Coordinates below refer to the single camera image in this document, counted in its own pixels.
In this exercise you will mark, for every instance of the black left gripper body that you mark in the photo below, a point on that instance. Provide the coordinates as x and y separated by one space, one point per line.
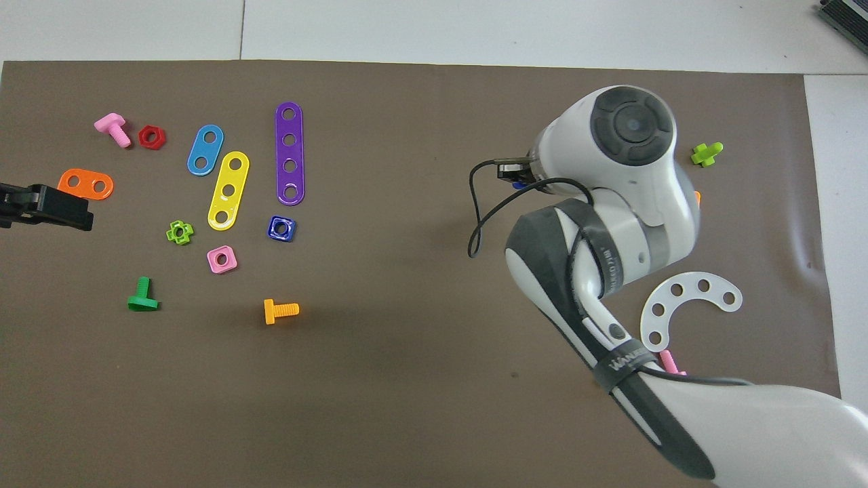
17 203

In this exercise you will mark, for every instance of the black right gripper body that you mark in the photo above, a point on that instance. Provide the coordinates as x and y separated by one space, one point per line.
533 169

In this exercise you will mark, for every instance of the blue square nut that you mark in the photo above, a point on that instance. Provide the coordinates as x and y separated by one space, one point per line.
273 234

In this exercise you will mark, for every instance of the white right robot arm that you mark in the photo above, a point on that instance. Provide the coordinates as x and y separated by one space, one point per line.
651 203

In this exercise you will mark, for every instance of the orange heart-shaped plate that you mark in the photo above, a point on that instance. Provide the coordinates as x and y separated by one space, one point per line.
71 183

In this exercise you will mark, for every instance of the pink plastic screw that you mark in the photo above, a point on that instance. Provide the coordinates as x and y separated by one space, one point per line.
112 125
670 362

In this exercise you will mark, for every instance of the red hexagonal nut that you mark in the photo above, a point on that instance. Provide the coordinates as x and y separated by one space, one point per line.
146 144

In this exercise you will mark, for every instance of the light green cross nut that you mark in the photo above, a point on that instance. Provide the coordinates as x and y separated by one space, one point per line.
172 234

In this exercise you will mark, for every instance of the dark green plastic screw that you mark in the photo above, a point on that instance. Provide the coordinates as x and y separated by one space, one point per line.
142 298

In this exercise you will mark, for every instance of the blue two-hole plate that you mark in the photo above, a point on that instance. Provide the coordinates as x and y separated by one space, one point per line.
200 163

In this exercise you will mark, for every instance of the pink square nut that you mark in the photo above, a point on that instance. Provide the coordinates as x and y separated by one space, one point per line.
214 266

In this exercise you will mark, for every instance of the yellow three-hole plate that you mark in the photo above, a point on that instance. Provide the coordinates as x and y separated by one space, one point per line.
224 203

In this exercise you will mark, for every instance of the light green cross-head screw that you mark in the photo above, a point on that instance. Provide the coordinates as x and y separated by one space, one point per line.
705 156

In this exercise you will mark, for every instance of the white curved five-hole plate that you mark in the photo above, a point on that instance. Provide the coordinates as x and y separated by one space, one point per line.
688 279

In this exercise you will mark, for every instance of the purple four-hole plate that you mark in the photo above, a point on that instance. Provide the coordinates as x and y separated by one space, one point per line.
289 152

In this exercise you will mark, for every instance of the orange-yellow plastic screw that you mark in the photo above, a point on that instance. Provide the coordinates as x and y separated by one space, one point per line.
285 310

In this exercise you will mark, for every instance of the brown table mat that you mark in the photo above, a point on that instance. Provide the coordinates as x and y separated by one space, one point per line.
339 379

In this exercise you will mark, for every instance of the grey ribbed device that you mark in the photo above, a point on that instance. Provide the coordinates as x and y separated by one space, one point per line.
847 17

